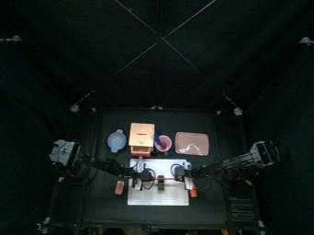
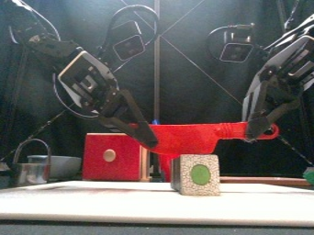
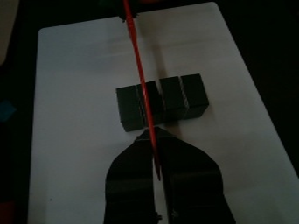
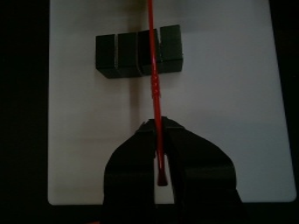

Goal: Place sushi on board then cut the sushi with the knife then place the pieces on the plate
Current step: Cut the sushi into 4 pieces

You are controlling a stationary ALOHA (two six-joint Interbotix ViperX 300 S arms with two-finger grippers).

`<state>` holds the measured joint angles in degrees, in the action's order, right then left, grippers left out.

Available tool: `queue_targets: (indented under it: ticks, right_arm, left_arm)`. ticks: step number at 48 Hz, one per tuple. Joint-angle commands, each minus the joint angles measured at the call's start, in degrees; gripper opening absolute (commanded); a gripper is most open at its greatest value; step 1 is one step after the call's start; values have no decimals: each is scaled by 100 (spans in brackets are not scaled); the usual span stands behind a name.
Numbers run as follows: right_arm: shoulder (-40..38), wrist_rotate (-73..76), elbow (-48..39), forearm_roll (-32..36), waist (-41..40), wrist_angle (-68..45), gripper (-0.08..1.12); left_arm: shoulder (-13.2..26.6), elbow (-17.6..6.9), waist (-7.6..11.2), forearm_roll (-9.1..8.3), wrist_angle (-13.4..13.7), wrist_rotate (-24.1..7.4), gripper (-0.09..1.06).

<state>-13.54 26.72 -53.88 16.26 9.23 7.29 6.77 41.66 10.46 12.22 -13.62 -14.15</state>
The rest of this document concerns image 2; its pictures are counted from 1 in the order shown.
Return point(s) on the red plastic toy knife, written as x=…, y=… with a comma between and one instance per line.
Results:
x=188, y=137

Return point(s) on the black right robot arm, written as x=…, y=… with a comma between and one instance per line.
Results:
x=299, y=26

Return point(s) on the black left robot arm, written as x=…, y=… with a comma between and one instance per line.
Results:
x=49, y=46

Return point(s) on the brown wooden plate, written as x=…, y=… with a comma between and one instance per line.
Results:
x=261, y=181

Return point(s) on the sushi piece with green centre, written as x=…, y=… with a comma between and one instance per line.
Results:
x=201, y=174

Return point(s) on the white cutting board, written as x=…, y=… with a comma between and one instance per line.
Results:
x=122, y=205

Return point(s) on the red wooden box with knob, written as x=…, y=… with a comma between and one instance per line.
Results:
x=122, y=165

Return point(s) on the green toy object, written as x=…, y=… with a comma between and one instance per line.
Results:
x=311, y=177

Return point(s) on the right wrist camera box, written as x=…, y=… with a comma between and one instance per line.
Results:
x=236, y=50

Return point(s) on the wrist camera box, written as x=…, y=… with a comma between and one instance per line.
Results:
x=129, y=42
x=236, y=50

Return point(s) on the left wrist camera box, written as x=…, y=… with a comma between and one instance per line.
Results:
x=129, y=42

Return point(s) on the vertical metal frame pole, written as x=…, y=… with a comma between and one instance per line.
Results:
x=157, y=61

